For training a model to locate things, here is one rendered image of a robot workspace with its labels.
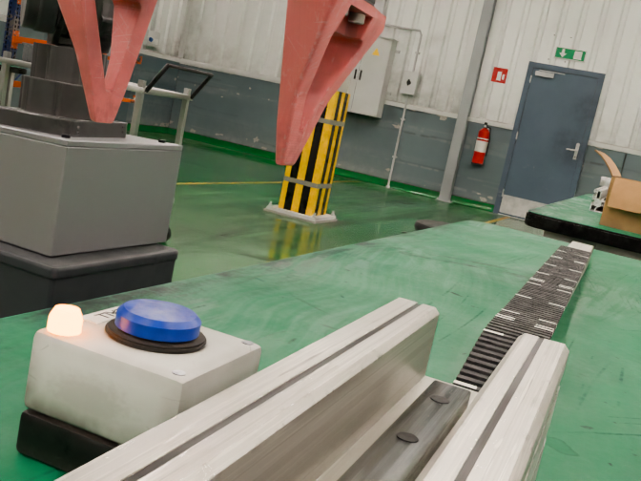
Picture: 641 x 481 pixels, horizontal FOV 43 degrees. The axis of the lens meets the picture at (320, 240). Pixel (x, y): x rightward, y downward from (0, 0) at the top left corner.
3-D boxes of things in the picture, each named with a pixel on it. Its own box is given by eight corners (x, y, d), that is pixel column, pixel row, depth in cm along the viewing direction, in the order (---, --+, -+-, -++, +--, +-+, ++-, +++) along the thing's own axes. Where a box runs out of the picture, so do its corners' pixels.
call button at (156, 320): (141, 329, 42) (148, 291, 41) (210, 351, 40) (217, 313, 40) (93, 345, 38) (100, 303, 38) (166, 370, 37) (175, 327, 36)
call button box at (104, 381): (115, 406, 45) (134, 296, 44) (273, 465, 42) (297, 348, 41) (11, 451, 38) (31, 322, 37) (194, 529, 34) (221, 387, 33)
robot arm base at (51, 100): (56, 124, 89) (-15, 120, 78) (65, 49, 88) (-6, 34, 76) (130, 137, 87) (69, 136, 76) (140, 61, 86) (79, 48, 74)
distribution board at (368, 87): (316, 169, 1242) (346, 17, 1206) (395, 188, 1195) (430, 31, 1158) (308, 169, 1216) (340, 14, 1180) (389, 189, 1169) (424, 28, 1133)
